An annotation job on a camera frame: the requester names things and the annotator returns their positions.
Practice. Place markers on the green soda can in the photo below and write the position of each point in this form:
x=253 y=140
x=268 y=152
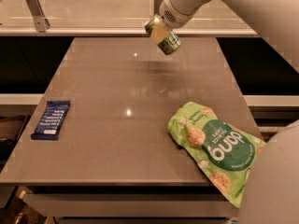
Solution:
x=171 y=43

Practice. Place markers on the glass barrier panel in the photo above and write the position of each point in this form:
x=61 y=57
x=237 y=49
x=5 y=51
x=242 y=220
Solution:
x=79 y=13

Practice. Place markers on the green rice chips bag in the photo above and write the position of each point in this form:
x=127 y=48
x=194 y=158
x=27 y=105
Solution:
x=223 y=152

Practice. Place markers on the left metal glass bracket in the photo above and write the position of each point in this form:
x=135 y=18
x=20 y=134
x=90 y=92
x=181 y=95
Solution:
x=40 y=21

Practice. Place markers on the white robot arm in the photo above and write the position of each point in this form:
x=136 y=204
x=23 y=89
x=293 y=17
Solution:
x=271 y=194

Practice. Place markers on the blue snack bar wrapper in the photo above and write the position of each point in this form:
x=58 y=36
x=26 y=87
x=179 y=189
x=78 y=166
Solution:
x=51 y=121

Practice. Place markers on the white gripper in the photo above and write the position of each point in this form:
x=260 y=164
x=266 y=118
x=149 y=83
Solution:
x=173 y=16

